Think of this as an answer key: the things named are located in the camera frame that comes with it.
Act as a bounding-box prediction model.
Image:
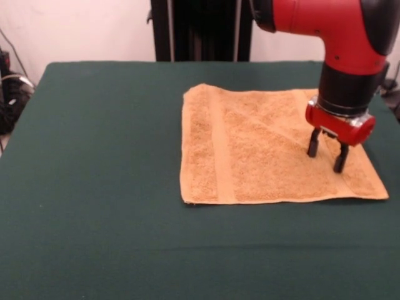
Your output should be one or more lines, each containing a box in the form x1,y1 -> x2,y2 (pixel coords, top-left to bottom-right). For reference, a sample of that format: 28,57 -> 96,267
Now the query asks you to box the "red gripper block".
304,95 -> 377,174

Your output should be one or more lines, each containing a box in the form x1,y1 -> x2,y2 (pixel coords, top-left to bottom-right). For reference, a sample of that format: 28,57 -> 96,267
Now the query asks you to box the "orange terry towel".
179,82 -> 390,206

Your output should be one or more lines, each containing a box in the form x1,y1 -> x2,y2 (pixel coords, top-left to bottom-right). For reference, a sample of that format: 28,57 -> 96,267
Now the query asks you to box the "dark green table cloth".
0,61 -> 400,300

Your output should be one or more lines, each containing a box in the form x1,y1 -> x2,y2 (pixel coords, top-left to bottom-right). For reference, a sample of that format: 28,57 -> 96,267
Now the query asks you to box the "black robot pedestal stand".
146,0 -> 260,63

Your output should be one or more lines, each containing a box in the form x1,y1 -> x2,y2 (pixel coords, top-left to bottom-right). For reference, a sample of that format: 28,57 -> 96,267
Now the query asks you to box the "black cable pile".
0,73 -> 34,135

